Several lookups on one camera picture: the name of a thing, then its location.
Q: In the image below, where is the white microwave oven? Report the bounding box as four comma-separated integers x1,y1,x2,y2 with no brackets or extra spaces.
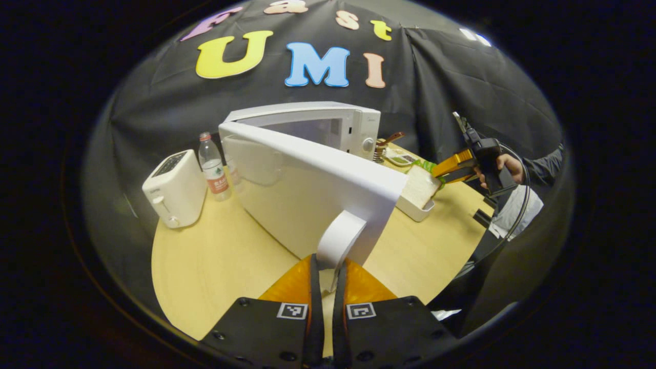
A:
218,101,411,277

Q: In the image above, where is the black backdrop cloth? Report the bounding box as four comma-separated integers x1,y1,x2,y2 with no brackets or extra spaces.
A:
85,0,564,241

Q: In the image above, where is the white toaster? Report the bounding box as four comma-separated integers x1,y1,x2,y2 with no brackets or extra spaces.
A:
142,149,208,229

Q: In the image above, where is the white divided seasoning dish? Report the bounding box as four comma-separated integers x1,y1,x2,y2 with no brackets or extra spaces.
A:
384,148,418,167

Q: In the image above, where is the white cloth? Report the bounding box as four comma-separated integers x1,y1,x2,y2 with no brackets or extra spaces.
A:
489,186,544,241

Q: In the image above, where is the small green item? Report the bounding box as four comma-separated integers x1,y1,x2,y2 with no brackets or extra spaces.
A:
414,160,445,186

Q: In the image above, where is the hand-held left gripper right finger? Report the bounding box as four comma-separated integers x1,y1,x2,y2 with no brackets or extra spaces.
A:
332,256,457,367

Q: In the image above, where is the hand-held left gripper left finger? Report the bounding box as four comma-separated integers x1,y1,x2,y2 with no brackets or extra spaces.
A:
200,255,324,367

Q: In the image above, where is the bread slice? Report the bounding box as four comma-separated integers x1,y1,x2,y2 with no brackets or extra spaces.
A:
402,165,442,210

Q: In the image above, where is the clear plastic water bottle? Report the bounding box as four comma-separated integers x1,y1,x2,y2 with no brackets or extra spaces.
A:
198,132,232,201

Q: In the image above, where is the small ceiling light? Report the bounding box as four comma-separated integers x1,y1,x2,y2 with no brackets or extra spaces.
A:
459,28,493,47

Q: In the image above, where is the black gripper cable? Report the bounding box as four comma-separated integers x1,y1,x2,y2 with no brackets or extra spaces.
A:
456,143,532,277

